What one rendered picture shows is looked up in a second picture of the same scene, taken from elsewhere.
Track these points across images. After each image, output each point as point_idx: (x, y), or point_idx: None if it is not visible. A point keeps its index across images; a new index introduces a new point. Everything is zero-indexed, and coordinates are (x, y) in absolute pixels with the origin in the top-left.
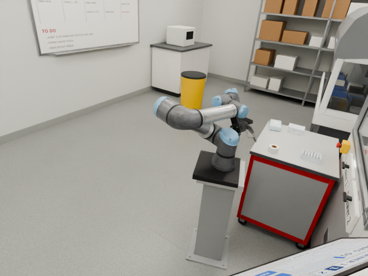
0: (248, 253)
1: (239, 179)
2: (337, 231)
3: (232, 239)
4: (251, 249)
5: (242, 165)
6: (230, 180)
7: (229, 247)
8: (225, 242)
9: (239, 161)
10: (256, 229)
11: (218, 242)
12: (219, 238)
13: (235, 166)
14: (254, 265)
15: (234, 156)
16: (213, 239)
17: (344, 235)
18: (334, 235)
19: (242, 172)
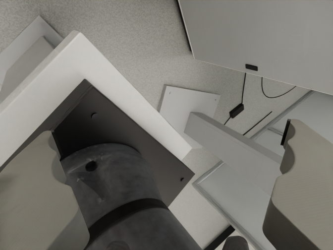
0: (89, 13)
1: (167, 146)
2: (303, 11)
3: (47, 14)
4: (85, 0)
5: (106, 77)
6: (175, 190)
7: (63, 34)
8: (52, 36)
9: (116, 115)
10: None
11: None
12: None
13: (146, 160)
14: (110, 23)
15: (162, 201)
16: None
17: (332, 54)
18: (286, 2)
19: (148, 114)
